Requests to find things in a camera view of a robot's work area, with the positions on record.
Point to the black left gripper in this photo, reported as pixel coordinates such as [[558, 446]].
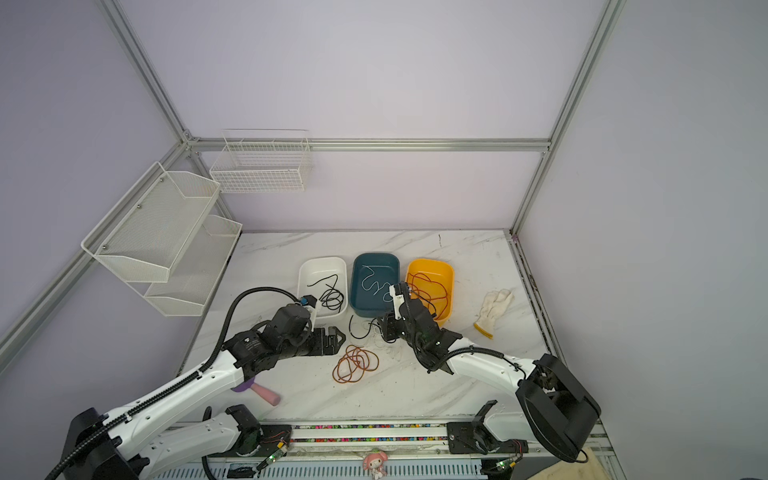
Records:
[[332, 345]]

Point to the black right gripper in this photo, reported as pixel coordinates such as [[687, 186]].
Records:
[[387, 326]]

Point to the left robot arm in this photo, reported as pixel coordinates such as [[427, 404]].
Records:
[[124, 442]]

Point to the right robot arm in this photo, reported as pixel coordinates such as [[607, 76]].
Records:
[[557, 407]]

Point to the dark teal plastic bin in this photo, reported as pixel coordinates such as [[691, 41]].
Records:
[[372, 275]]

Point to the white plastic bin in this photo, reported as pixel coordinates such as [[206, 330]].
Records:
[[325, 278]]

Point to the yellow plastic bin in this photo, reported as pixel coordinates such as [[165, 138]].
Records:
[[432, 282]]

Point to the purple pink spatula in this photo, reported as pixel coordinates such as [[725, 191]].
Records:
[[271, 397]]

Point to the white work glove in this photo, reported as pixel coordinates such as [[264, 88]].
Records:
[[494, 306]]

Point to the pink doll figure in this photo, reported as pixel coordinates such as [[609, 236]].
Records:
[[374, 465]]

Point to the white mesh lower shelf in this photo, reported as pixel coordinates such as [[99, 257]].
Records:
[[192, 283]]

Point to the white mesh shelf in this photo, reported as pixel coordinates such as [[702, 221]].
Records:
[[192, 283], [144, 237]]

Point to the white mesh upper shelf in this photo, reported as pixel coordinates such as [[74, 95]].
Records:
[[144, 237]]

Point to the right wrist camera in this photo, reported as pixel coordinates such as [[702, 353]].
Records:
[[399, 293]]

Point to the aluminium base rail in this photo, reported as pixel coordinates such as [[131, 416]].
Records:
[[416, 450]]

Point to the white wire wall basket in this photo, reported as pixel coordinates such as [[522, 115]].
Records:
[[263, 161]]

